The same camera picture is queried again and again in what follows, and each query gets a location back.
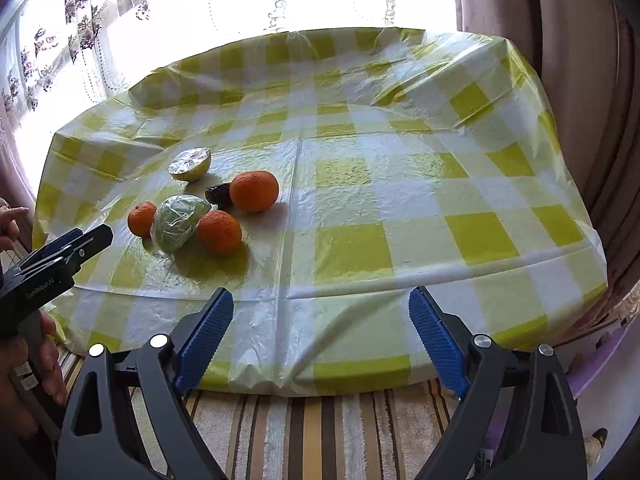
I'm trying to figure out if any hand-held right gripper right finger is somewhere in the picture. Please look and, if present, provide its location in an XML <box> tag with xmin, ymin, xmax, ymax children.
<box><xmin>408</xmin><ymin>286</ymin><xmax>587</xmax><ymax>480</ymax></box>

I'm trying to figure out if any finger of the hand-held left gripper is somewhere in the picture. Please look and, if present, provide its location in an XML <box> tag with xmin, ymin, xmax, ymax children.
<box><xmin>29</xmin><ymin>228</ymin><xmax>84</xmax><ymax>264</ymax></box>
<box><xmin>55</xmin><ymin>224</ymin><xmax>114</xmax><ymax>277</ymax></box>

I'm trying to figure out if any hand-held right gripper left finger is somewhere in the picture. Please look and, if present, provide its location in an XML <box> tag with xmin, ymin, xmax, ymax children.
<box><xmin>56</xmin><ymin>286</ymin><xmax>235</xmax><ymax>480</ymax></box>

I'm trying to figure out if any small mandarin orange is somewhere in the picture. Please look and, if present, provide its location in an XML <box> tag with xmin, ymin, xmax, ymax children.
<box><xmin>127</xmin><ymin>201</ymin><xmax>159</xmax><ymax>239</ymax></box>

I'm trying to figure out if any plastic-wrapped green cabbage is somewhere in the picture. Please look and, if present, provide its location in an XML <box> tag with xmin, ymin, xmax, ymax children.
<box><xmin>151</xmin><ymin>193</ymin><xmax>211</xmax><ymax>254</ymax></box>

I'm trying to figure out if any plastic-wrapped half lime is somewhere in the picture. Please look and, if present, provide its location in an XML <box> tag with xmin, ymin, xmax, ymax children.
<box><xmin>167</xmin><ymin>147</ymin><xmax>212</xmax><ymax>183</ymax></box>

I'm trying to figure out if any dark brown round fruit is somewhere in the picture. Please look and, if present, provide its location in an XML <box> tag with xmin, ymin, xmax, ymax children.
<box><xmin>205</xmin><ymin>183</ymin><xmax>234</xmax><ymax>210</ymax></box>

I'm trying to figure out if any large mandarin orange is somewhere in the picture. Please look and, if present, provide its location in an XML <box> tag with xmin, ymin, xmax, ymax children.
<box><xmin>230</xmin><ymin>170</ymin><xmax>280</xmax><ymax>214</ymax></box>

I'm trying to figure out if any person's left hand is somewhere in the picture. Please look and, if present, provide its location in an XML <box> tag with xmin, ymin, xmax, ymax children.
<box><xmin>0</xmin><ymin>205</ymin><xmax>69</xmax><ymax>441</ymax></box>

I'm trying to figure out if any yellow checked plastic tablecloth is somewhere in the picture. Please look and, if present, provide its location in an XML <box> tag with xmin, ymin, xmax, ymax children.
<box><xmin>31</xmin><ymin>27</ymin><xmax>608</xmax><ymax>398</ymax></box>

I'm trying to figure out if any floral lace curtain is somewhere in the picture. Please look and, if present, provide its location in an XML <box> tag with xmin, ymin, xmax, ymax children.
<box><xmin>0</xmin><ymin>0</ymin><xmax>463</xmax><ymax>131</ymax></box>

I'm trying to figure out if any brown curtain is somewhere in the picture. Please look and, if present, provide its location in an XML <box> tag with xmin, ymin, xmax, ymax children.
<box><xmin>449</xmin><ymin>0</ymin><xmax>640</xmax><ymax>353</ymax></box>

